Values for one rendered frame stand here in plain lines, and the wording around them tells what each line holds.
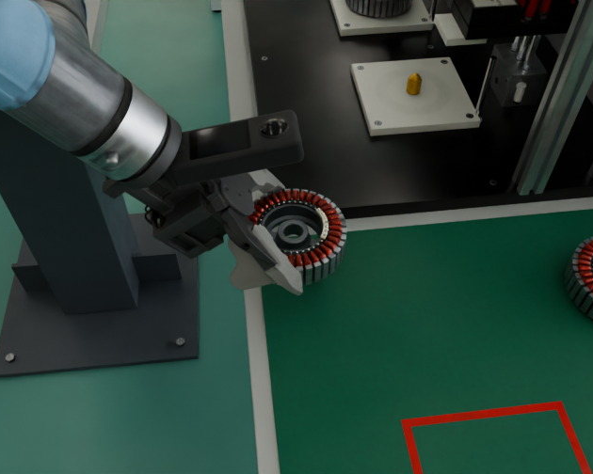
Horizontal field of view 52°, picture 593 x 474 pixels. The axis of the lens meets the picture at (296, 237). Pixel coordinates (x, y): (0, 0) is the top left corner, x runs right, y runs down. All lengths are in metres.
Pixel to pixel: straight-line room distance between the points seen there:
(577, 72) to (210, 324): 1.11
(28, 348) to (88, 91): 1.20
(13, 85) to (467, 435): 0.48
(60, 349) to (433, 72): 1.08
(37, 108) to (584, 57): 0.50
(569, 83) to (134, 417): 1.14
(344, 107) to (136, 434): 0.89
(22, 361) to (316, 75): 1.02
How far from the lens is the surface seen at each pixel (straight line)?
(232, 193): 0.56
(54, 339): 1.61
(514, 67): 0.91
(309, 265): 0.60
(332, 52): 0.99
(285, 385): 0.63
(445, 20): 0.87
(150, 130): 0.50
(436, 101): 0.89
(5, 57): 0.46
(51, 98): 0.47
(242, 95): 0.94
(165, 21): 2.62
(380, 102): 0.87
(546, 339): 0.70
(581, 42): 0.67
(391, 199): 0.75
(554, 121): 0.73
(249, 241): 0.55
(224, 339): 1.53
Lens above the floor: 1.31
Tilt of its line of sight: 50 degrees down
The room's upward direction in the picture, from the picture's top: straight up
